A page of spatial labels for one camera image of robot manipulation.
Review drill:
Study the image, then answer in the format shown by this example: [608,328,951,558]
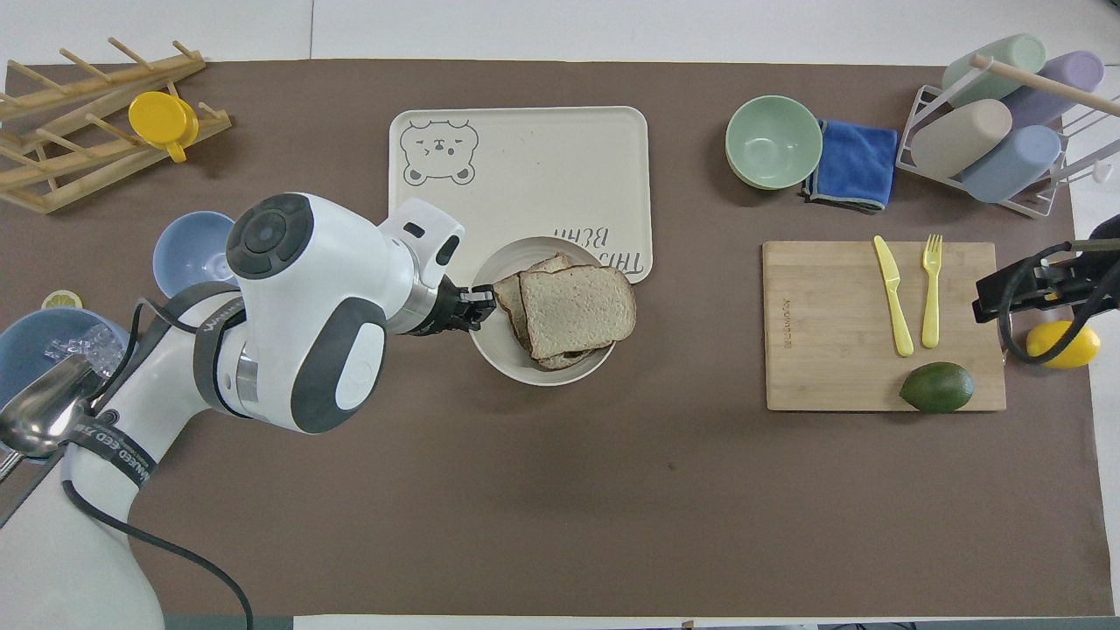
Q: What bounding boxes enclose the dark crusted bread slice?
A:
[492,253,615,372]

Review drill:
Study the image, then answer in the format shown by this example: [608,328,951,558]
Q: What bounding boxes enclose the white wire cup rack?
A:
[893,54,1120,220]

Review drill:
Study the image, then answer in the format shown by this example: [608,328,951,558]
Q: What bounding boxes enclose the large blue bowl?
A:
[0,307,134,414]

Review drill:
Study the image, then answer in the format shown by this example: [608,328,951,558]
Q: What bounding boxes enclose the yellow cup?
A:
[128,91,200,165]

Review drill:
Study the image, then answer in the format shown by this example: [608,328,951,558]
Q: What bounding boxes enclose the small light blue bowl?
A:
[152,211,238,299]

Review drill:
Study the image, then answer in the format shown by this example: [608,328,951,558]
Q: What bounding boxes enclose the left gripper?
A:
[425,276,475,338]

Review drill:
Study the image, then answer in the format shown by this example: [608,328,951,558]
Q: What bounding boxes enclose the pale green cup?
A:
[941,33,1048,109]

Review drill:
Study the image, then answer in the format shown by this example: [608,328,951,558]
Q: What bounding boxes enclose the yellow plastic knife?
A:
[871,234,915,359]

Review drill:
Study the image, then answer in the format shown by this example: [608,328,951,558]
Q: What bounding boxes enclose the wooden dish rack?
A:
[0,37,234,215]

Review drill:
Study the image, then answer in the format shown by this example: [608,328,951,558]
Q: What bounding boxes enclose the green bowl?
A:
[724,94,825,192]

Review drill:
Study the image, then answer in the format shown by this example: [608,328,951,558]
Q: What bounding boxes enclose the black right device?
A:
[997,241,1120,366]

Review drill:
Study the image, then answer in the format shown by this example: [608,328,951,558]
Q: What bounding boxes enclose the light toasted bread slice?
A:
[519,265,638,361]

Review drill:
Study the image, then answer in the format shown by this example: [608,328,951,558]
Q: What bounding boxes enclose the metal scoop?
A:
[0,353,108,480]

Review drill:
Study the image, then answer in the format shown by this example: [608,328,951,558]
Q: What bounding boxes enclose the purple cup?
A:
[1000,50,1106,130]

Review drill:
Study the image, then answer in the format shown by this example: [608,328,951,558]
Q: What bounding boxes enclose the cream tray with bear drawing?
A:
[388,106,654,285]

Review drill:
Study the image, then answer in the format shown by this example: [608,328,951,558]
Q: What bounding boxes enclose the green avocado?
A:
[898,360,976,415]

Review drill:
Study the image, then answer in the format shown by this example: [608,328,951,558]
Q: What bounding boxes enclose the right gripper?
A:
[1054,214,1120,318]

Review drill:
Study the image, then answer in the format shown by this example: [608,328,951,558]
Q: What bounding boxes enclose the black cable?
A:
[59,297,255,630]

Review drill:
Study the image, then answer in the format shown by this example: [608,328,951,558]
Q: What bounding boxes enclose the clear ice cubes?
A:
[44,325,122,370]

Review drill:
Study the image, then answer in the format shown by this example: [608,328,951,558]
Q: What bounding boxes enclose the yellow lemon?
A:
[1025,319,1102,371]

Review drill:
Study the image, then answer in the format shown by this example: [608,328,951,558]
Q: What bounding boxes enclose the yellow plastic fork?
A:
[920,234,945,350]

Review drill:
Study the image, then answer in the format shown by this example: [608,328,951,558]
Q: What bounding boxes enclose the blue cloth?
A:
[801,118,900,214]

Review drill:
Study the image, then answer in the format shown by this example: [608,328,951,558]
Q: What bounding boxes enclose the white round plate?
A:
[469,236,619,387]

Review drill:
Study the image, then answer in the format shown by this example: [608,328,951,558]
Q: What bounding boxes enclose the wooden cutting board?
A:
[761,240,1008,413]

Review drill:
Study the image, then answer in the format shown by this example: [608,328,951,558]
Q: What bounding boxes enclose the beige cup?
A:
[910,98,1014,180]

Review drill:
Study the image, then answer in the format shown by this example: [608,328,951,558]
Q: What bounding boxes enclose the grey blue cup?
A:
[960,124,1064,206]

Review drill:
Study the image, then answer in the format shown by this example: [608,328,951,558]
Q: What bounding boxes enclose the wooden dowel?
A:
[969,53,1120,120]

